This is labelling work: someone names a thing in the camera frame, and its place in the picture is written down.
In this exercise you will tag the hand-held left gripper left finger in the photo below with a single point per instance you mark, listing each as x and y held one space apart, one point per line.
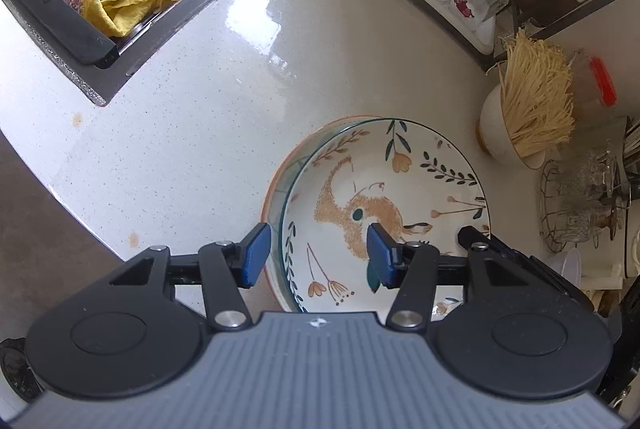
255 254

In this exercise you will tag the bundle of dry noodles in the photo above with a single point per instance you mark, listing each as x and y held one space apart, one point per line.
535 94

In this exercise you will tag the white deep plate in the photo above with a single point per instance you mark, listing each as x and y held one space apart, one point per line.
270 214

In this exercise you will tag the floral rabbit print plate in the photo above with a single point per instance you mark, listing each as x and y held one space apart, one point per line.
400 179

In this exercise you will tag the cluster of clear glass cups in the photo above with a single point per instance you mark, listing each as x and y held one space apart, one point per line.
585 189

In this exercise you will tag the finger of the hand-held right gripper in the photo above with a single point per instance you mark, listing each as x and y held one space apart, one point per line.
540 270

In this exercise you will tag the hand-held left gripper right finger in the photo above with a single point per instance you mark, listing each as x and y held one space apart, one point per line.
381 254

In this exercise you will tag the cream noodle bowl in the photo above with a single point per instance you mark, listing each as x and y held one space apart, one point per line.
492 124

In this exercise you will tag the red lid plastic jar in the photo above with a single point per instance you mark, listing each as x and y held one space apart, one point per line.
602 81

